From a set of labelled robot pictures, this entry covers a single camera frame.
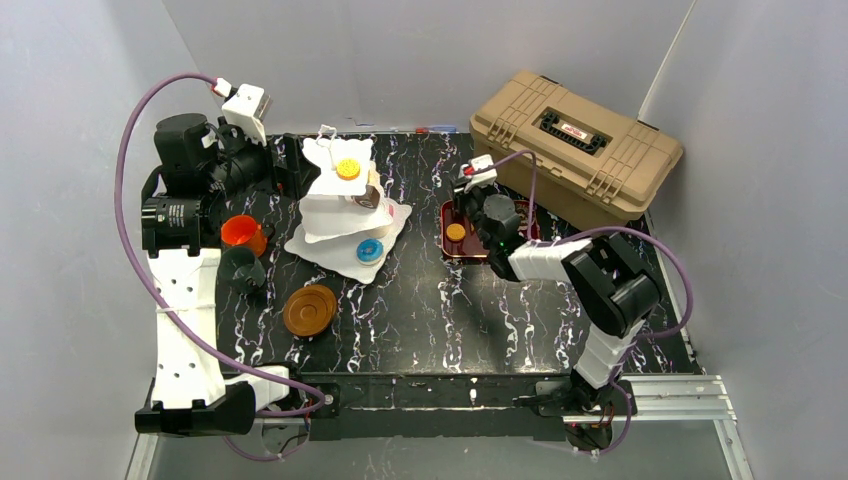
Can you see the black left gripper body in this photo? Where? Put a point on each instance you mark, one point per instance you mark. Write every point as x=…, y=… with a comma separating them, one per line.
x=285, y=168

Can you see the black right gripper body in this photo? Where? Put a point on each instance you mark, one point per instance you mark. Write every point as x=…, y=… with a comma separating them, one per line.
x=465, y=204

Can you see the chocolate swirl roll cake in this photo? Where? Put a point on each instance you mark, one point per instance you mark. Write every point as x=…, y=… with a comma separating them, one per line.
x=370, y=199

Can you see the white three-tier cake stand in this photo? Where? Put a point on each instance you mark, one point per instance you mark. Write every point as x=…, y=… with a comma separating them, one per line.
x=331, y=225

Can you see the white coconut ball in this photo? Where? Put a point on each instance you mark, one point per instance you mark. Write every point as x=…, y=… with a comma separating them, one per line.
x=382, y=232

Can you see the blue sprinkled donut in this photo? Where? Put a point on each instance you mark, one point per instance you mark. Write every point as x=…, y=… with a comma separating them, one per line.
x=370, y=251

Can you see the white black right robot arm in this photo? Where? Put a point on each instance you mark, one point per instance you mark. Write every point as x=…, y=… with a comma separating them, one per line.
x=615, y=288

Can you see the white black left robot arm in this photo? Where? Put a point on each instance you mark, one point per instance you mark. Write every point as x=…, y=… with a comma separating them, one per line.
x=202, y=165

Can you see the red dessert tray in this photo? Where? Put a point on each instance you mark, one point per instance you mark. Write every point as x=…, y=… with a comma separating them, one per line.
x=471, y=247

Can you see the orange plastic cup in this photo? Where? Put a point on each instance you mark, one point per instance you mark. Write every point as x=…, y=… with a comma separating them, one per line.
x=246, y=231

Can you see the red blue screwdriver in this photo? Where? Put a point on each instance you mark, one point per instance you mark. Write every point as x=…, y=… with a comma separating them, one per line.
x=436, y=129

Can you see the dark green cup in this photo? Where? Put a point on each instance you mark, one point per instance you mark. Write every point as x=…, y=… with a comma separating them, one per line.
x=240, y=269

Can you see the tan plastic toolbox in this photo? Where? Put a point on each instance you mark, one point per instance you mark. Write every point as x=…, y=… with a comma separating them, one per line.
x=586, y=164

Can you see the brown round wooden lid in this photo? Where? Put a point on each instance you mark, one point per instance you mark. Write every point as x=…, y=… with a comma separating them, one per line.
x=310, y=310

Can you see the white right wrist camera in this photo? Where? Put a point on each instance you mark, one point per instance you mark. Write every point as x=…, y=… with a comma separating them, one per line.
x=478, y=172

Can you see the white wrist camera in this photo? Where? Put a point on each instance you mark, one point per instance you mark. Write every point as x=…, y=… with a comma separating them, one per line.
x=478, y=172
x=245, y=106

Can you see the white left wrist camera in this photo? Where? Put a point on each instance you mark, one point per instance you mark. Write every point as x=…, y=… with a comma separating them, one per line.
x=245, y=106

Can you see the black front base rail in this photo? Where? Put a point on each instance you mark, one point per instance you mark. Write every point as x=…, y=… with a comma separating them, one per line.
x=383, y=405

